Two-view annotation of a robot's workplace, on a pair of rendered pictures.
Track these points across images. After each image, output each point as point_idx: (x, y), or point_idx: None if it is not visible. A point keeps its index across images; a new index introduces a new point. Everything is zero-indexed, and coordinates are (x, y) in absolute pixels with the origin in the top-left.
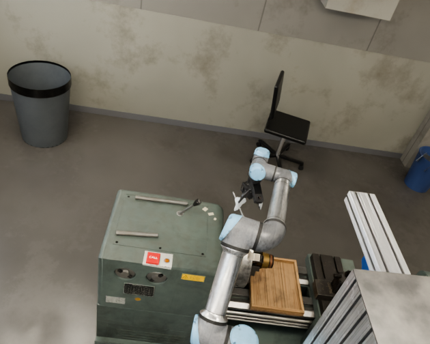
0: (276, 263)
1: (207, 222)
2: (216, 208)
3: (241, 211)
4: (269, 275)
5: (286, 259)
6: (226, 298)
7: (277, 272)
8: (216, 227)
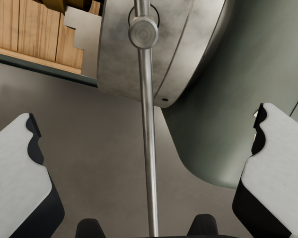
0: (26, 46)
1: None
2: (228, 164)
3: (151, 135)
4: (48, 15)
5: None
6: None
7: (28, 21)
8: (280, 63)
